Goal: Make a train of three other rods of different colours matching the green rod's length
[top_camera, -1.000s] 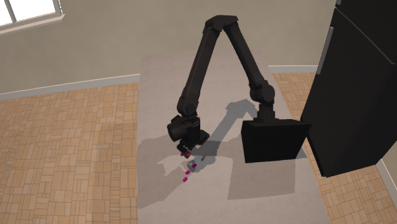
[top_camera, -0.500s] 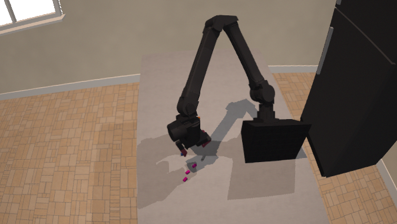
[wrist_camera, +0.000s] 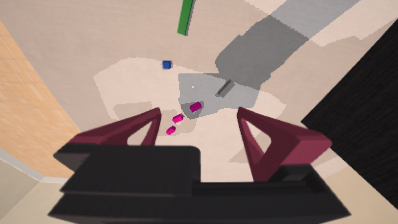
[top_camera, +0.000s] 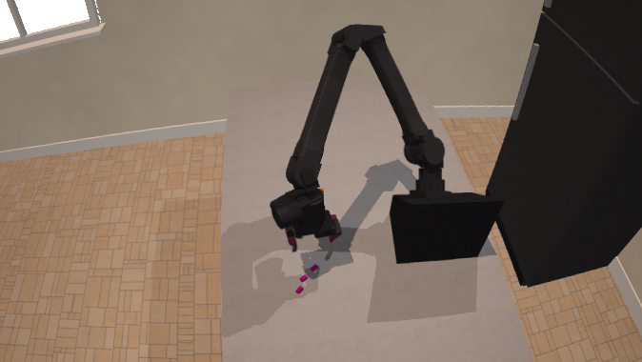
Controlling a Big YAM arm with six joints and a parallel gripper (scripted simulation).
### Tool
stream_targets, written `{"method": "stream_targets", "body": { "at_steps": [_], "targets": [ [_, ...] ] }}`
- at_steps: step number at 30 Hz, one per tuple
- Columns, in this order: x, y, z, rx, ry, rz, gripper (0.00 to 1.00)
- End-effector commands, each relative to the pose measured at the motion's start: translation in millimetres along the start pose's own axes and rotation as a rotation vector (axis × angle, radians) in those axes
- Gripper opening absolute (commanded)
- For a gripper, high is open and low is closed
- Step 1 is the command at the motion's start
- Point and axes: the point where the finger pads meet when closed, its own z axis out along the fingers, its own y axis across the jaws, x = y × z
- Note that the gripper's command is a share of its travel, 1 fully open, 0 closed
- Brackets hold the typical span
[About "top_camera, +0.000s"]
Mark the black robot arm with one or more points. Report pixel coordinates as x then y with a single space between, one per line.
291 207

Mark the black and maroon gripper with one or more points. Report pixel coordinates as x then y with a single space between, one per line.
318 226

